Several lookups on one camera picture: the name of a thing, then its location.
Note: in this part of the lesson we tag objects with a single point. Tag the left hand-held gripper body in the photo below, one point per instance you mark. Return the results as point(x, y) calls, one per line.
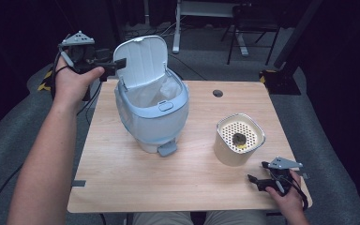
point(80, 51)

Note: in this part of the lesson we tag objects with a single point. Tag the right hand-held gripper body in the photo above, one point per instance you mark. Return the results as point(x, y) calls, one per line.
point(278, 178)

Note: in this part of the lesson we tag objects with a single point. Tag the beige container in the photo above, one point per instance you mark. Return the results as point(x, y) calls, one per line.
point(228, 154)

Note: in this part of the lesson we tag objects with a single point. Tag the light blue pedal trash can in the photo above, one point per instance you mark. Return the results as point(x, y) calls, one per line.
point(153, 125)

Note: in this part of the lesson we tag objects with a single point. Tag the person's right hand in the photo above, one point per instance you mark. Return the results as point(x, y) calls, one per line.
point(289, 200)

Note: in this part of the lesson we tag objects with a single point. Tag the person's left hand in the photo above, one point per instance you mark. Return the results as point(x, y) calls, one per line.
point(72, 86)

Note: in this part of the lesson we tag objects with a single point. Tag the grey tape strip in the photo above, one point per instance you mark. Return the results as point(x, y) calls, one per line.
point(78, 183)
point(305, 176)

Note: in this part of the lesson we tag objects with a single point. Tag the yellow black hazard tape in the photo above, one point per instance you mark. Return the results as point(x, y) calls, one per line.
point(46, 82)

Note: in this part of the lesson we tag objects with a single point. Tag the dark food residue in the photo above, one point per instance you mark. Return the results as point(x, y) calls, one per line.
point(239, 140)

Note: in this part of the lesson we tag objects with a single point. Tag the perforated cream strainer insert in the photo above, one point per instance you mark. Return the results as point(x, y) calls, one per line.
point(250, 131)

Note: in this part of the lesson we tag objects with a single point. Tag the white plastic bin liner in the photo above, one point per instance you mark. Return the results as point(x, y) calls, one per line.
point(167, 90)

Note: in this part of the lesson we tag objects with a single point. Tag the person's legs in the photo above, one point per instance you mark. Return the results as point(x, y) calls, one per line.
point(231, 218)

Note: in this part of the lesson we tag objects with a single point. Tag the black metal stand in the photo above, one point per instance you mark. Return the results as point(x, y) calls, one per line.
point(281, 78)

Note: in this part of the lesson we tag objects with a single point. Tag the black chair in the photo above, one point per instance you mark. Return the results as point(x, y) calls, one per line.
point(256, 22)

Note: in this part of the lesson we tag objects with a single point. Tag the white desk frame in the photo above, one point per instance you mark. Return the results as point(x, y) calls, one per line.
point(200, 12)

